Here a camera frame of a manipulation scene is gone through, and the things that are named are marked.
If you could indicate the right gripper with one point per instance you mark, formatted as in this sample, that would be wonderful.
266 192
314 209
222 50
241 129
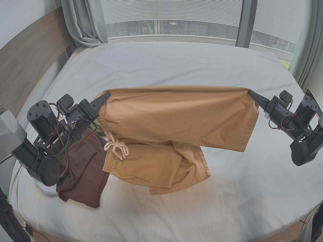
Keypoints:
280 116

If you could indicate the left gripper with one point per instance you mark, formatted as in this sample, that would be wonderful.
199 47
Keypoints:
75 125

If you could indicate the tan shorts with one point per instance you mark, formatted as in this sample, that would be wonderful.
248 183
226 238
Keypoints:
176 115

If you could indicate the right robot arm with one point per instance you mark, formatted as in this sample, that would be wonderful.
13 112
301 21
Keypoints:
306 145

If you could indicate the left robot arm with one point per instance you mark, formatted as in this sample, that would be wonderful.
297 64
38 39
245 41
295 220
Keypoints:
15 135

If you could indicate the bed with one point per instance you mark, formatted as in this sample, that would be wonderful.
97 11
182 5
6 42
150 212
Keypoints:
176 64

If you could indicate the green garment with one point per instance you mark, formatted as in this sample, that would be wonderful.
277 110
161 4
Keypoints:
99 130

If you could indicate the brown garment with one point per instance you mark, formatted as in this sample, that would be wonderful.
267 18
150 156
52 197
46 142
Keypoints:
83 175

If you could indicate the grey-green curtain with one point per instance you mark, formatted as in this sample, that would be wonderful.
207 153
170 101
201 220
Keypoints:
309 34
80 14

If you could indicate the pale blue garment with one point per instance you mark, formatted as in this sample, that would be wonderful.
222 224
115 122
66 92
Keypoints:
48 189

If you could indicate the window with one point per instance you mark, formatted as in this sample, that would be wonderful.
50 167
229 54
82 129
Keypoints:
176 9

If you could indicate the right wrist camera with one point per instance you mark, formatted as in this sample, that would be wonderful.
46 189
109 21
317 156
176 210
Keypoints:
285 97

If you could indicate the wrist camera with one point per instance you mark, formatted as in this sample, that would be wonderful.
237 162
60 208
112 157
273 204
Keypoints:
285 97
65 103

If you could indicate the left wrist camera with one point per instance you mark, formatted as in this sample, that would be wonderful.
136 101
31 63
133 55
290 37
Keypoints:
65 103

